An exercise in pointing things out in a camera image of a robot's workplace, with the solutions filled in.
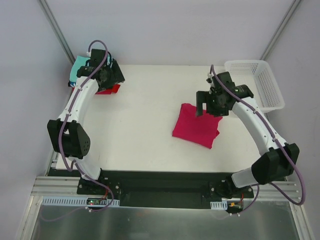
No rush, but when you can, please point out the black t shirt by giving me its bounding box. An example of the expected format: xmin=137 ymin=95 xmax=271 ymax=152
xmin=67 ymin=58 xmax=119 ymax=88

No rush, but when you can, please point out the red t shirt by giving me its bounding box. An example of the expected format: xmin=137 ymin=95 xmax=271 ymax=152
xmin=67 ymin=82 xmax=121 ymax=95

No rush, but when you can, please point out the teal t shirt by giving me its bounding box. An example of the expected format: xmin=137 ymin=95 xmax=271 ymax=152
xmin=69 ymin=55 xmax=109 ymax=83

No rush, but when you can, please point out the pink t shirt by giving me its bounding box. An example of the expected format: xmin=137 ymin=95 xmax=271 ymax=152
xmin=172 ymin=103 xmax=223 ymax=149

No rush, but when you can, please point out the white plastic laundry basket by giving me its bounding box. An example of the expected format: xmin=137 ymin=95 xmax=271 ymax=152
xmin=224 ymin=60 xmax=285 ymax=113

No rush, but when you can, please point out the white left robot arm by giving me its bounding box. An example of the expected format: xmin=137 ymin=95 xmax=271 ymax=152
xmin=47 ymin=48 xmax=125 ymax=195

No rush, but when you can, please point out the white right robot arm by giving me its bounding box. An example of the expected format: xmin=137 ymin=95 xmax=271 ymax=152
xmin=196 ymin=71 xmax=300 ymax=199

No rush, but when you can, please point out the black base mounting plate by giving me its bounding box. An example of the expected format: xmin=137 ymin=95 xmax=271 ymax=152
xmin=76 ymin=169 xmax=260 ymax=208

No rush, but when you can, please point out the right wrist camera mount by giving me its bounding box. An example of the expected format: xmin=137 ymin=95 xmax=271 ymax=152
xmin=206 ymin=73 xmax=214 ymax=85

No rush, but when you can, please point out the left aluminium corner post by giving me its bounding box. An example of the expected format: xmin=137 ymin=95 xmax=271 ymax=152
xmin=37 ymin=0 xmax=76 ymax=64

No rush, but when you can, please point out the aluminium corner post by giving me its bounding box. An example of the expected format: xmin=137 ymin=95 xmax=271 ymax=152
xmin=259 ymin=0 xmax=304 ymax=61
xmin=37 ymin=0 xmax=76 ymax=64

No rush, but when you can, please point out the right aluminium corner post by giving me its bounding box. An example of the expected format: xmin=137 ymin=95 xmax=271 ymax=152
xmin=259 ymin=0 xmax=304 ymax=61

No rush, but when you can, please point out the right white cable duct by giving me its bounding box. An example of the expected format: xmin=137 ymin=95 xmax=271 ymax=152
xmin=210 ymin=200 xmax=228 ymax=211

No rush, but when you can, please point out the white cable duct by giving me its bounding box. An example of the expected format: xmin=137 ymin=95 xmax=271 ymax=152
xmin=210 ymin=200 xmax=228 ymax=211
xmin=42 ymin=196 xmax=120 ymax=208

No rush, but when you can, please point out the aluminium frame rail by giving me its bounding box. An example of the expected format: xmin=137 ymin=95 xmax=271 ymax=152
xmin=31 ymin=176 xmax=302 ymax=202

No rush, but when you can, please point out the left white cable duct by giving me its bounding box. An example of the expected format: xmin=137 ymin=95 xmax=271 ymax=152
xmin=42 ymin=196 xmax=120 ymax=208

